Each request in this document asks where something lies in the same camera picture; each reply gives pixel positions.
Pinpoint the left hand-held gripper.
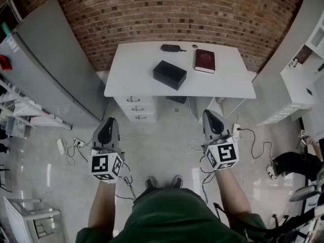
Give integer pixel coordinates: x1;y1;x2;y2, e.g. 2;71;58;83
88;117;125;185

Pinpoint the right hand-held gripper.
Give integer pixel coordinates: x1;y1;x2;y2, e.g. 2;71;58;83
201;109;240;172

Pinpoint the black box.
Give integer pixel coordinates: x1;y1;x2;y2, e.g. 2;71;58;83
152;60;188;91

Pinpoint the person's right forearm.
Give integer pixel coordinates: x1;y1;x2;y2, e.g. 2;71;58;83
214;168;253;215

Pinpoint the person's left forearm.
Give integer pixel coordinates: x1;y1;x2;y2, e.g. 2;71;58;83
87;180;119;231

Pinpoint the white metal storage shelf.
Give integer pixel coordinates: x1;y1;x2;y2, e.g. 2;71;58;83
0;77;73;131

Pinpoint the white desk drawer unit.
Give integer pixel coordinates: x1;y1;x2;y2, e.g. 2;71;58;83
113;96;156;123

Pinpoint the red hardcover book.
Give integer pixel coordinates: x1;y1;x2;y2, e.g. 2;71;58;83
194;49;216;74

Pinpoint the large grey cabinet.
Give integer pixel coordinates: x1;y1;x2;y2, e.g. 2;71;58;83
0;0;109;130

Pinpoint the tall white cabinet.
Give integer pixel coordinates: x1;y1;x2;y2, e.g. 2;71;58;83
252;0;324;126

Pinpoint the black glasses case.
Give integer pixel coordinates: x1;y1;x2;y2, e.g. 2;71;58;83
160;44;187;53

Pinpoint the person's green clothing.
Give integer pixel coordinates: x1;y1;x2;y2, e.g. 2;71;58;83
75;187;269;243

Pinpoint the black office chair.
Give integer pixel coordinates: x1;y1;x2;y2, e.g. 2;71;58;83
272;166;324;240

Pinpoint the red cloth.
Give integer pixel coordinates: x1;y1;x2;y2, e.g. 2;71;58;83
0;55;12;70

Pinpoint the black floor cable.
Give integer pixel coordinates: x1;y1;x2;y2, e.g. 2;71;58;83
239;128;274;160

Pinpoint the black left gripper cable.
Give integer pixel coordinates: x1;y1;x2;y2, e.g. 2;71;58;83
115;160;137;202

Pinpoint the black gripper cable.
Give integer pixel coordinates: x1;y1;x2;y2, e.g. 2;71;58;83
115;160;137;202
199;155;216;205

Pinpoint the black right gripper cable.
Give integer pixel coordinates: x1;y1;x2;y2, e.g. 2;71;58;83
199;155;216;205

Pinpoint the black head rig cable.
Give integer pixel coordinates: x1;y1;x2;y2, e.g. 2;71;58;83
214;202;324;240

